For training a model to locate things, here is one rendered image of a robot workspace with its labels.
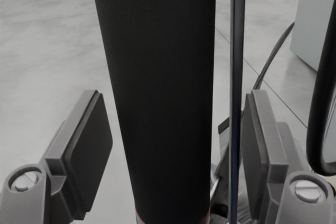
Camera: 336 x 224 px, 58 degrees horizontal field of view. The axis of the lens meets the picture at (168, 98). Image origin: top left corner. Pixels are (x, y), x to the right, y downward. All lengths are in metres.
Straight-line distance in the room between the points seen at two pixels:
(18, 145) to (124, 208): 1.09
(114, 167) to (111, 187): 0.17
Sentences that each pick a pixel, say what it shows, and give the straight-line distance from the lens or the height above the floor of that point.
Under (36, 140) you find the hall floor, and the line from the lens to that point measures 2.64.
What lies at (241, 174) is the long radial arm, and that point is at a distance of 0.61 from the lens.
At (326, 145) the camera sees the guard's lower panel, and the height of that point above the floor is 0.35.
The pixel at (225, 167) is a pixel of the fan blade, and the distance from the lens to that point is 0.42.
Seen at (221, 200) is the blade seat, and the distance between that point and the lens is 0.43.
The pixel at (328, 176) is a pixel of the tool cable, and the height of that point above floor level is 1.41.
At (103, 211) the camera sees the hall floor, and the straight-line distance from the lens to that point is 2.00.
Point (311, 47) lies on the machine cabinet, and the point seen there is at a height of 0.23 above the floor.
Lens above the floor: 1.59
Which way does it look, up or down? 35 degrees down
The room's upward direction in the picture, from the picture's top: 4 degrees counter-clockwise
